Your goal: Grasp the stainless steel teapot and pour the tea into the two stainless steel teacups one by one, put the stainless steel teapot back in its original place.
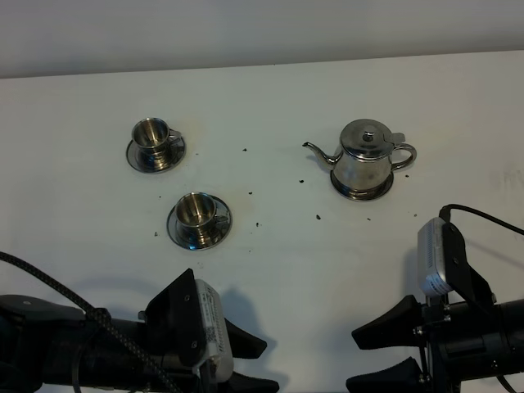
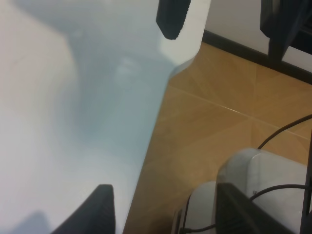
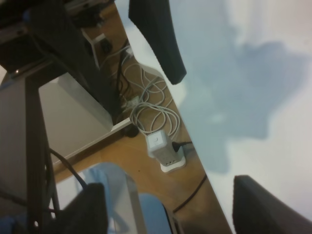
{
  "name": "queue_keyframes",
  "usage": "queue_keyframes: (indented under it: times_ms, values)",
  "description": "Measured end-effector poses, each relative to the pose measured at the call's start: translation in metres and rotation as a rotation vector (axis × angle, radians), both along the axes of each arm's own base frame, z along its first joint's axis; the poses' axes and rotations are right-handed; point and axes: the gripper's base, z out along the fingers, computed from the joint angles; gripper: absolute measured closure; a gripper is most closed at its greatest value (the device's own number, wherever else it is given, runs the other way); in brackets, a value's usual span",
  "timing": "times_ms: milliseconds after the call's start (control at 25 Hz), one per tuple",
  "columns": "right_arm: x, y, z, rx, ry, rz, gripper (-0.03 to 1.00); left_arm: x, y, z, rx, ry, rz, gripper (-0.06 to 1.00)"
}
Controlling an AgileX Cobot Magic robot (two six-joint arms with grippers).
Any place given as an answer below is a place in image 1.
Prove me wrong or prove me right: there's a near stainless steel teacup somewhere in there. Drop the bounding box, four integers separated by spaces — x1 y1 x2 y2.
174 192 229 230

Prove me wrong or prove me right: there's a steel saucer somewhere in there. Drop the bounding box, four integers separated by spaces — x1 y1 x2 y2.
126 137 186 174
166 197 233 251

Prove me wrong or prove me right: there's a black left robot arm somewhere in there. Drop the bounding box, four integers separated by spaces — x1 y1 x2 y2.
1 270 279 392

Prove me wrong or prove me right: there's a near steel saucer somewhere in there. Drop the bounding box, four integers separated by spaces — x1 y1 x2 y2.
166 197 233 251

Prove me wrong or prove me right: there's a braided black cable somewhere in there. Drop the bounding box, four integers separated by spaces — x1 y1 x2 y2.
0 251 181 393

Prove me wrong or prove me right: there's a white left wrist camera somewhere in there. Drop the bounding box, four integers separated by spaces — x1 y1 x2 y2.
196 279 234 383

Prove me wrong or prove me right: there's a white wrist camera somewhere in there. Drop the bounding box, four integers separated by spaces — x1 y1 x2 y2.
417 217 452 298
196 279 234 383

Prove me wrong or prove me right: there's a stainless steel teacup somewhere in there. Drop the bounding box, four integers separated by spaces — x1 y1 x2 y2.
174 192 229 230
132 117 182 156

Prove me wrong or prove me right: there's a black right camera cable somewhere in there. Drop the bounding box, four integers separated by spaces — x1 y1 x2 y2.
438 203 524 237

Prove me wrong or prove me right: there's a stainless steel teapot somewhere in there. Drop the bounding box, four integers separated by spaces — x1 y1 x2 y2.
302 119 417 201

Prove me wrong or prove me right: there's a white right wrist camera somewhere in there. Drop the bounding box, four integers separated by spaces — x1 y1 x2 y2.
417 217 452 298

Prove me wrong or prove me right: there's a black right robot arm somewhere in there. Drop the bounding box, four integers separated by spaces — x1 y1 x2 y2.
346 296 523 392

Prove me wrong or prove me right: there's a far stainless steel teacup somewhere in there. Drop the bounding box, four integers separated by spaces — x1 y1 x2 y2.
132 117 182 156

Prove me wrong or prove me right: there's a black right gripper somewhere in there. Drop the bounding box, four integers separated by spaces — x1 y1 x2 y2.
346 295 454 393

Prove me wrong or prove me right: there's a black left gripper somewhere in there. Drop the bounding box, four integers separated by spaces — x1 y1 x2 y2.
144 269 279 393

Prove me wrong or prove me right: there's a far steel saucer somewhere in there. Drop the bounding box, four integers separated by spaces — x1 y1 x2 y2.
126 137 186 174

